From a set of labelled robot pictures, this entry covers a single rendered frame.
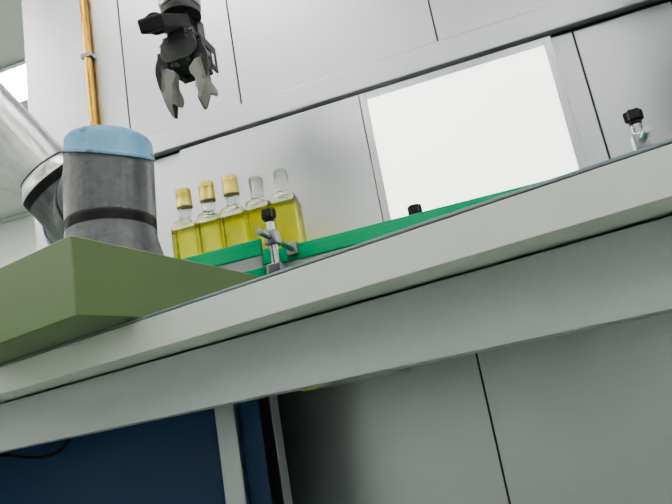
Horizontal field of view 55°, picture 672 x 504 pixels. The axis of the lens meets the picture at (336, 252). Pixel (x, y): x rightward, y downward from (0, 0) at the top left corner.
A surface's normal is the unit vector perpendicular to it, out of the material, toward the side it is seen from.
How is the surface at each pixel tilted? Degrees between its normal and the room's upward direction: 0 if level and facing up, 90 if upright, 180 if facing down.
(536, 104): 90
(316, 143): 90
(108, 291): 90
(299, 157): 90
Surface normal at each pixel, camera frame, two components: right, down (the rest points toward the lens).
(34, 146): 0.42, -0.24
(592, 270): -0.55, -0.11
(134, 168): 0.75, -0.29
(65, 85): -0.30, -0.18
